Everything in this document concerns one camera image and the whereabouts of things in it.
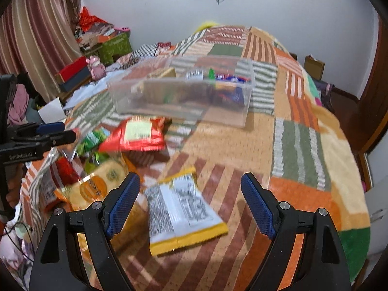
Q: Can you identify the light green snack packet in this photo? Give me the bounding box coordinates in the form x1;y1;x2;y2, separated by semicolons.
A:
84;152;110;173

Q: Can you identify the beige snack packet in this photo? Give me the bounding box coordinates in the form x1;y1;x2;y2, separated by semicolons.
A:
148;67;177;80

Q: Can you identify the white barcode snack packet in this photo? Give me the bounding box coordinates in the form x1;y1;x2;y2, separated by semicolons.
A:
185;69;204;81

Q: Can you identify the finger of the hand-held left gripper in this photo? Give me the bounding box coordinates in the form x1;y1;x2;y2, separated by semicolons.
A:
36;122;65;134
39;130;77;151

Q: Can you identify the white cabinet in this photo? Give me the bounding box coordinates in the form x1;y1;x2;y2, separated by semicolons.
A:
363;182;388;259

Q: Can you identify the striped pink curtain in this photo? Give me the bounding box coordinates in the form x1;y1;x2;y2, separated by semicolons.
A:
0;0;83;105

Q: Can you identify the red gift bag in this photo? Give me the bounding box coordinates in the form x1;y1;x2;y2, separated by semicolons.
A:
79;6;107;34

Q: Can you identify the clear plastic snack bag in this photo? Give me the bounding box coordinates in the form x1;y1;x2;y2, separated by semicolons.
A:
39;172;65;213

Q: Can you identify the white paper sheet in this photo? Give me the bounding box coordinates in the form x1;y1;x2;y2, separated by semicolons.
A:
38;97;66;124

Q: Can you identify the person's left hand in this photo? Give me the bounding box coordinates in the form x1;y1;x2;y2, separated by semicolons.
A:
5;163;24;216

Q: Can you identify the green box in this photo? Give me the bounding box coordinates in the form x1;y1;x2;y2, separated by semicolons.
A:
98;33;133;66

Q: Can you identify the pink plush toy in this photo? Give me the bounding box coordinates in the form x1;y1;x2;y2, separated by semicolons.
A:
86;56;106;80

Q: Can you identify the pink cloth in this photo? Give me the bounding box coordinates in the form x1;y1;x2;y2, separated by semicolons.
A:
8;84;30;125

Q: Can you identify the yellow-edged white snack packet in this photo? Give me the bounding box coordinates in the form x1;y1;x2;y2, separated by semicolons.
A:
143;167;229;257

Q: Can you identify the small red snack packet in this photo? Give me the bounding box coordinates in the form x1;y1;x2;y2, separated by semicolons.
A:
55;157;81;186

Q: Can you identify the wooden door frame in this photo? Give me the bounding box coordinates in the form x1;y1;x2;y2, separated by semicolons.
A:
352;15;388;160

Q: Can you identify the yellow cracker packet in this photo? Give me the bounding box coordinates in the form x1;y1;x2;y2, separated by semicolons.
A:
56;157;134;214

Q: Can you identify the yellow pillow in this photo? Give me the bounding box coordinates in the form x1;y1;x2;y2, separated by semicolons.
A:
193;21;219;33

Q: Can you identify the clear plastic container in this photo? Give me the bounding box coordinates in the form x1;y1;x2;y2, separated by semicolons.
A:
107;55;254;128

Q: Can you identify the blue and red snack packet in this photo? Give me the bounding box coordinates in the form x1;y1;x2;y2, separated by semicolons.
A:
216;73;252;83

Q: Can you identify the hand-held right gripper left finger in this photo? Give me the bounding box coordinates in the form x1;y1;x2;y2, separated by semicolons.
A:
29;172;141;291

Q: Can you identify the dark bag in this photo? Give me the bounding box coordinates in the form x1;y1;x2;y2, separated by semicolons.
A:
313;78;336;113

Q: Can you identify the red box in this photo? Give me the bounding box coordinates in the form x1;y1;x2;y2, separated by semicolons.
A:
55;56;91;84

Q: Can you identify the patchwork blanket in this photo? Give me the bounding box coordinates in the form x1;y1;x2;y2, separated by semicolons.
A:
20;26;372;291

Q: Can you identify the brown paper bag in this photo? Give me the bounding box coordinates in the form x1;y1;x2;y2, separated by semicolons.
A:
304;55;326;81

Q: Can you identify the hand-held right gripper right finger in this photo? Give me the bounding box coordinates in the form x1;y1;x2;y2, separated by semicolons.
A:
241;172;353;291

